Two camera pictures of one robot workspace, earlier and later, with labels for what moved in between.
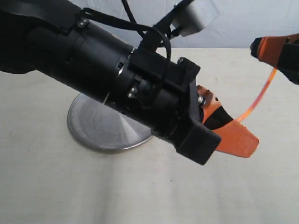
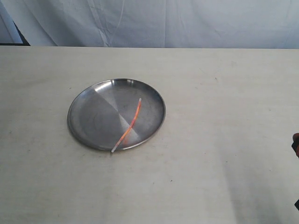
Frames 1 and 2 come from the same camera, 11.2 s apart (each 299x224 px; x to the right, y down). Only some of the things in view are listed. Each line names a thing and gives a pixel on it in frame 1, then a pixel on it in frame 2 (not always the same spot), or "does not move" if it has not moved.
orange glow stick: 260,97 -> 130,127
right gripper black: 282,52 -> 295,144
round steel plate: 102,126 does not move
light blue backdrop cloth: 240,22 does not move
